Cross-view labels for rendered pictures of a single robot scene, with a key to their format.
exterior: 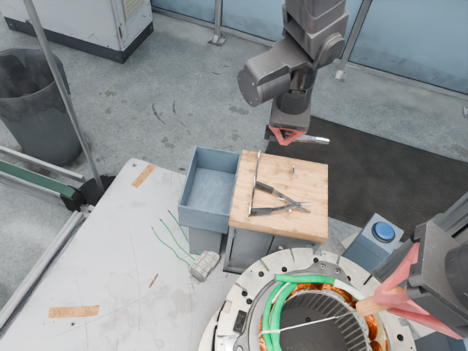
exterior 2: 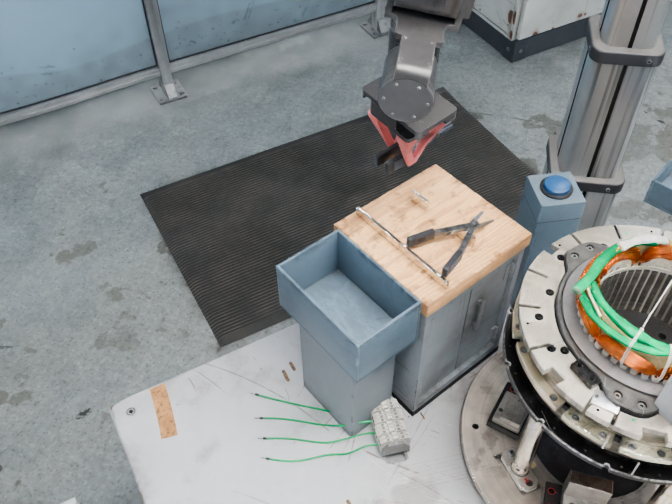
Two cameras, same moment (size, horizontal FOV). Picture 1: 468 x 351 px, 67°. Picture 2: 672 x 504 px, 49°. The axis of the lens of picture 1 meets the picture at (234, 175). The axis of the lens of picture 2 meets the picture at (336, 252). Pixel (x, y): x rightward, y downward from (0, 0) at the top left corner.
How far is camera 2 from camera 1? 0.47 m
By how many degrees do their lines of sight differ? 26
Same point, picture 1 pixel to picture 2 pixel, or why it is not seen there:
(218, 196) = (352, 310)
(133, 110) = not seen: outside the picture
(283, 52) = (416, 32)
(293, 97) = not seen: hidden behind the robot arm
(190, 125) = (20, 338)
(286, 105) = not seen: hidden behind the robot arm
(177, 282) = (381, 483)
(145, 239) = (277, 481)
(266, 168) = (387, 221)
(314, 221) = (501, 229)
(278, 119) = (421, 125)
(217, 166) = (311, 277)
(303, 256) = (547, 264)
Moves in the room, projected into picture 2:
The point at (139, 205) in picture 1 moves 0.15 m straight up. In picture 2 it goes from (210, 450) to (195, 399)
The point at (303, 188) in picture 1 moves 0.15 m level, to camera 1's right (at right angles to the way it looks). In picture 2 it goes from (447, 207) to (514, 160)
